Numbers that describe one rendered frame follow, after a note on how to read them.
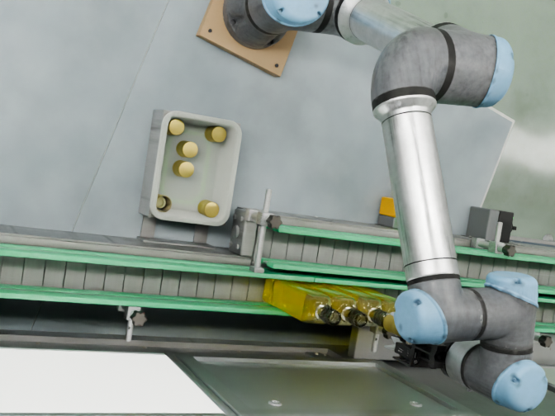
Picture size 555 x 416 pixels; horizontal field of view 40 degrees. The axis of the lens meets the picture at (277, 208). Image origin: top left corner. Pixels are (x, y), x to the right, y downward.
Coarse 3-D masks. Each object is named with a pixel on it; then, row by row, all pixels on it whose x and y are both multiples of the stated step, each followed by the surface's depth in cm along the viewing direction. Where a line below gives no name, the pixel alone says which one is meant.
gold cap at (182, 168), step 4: (180, 160) 162; (176, 164) 161; (180, 164) 158; (184, 164) 159; (188, 164) 159; (176, 168) 160; (180, 168) 158; (184, 168) 159; (188, 168) 159; (192, 168) 159; (176, 172) 160; (180, 172) 158; (184, 172) 159; (188, 172) 159; (192, 172) 160; (180, 176) 160; (184, 176) 159; (188, 176) 159
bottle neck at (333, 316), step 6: (318, 306) 144; (324, 306) 143; (318, 312) 143; (324, 312) 141; (330, 312) 139; (336, 312) 140; (318, 318) 143; (324, 318) 140; (330, 318) 143; (336, 318) 141; (330, 324) 140; (336, 324) 140
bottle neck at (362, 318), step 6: (342, 312) 146; (348, 312) 145; (354, 312) 143; (360, 312) 142; (348, 318) 144; (354, 318) 142; (360, 318) 144; (366, 318) 143; (354, 324) 143; (360, 324) 143
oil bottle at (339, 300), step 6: (300, 282) 160; (306, 282) 160; (312, 282) 161; (312, 288) 155; (318, 288) 155; (324, 288) 156; (330, 288) 157; (330, 294) 150; (336, 294) 151; (342, 294) 152; (336, 300) 147; (342, 300) 147; (348, 300) 147; (354, 300) 148; (336, 306) 146; (342, 306) 146; (348, 306) 146; (354, 306) 148; (342, 318) 146; (342, 324) 147; (348, 324) 148
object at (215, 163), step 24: (168, 120) 153; (192, 120) 157; (216, 120) 158; (168, 144) 161; (216, 144) 166; (168, 168) 162; (216, 168) 166; (168, 192) 162; (192, 192) 165; (216, 192) 165; (168, 216) 156; (192, 216) 159; (216, 216) 163
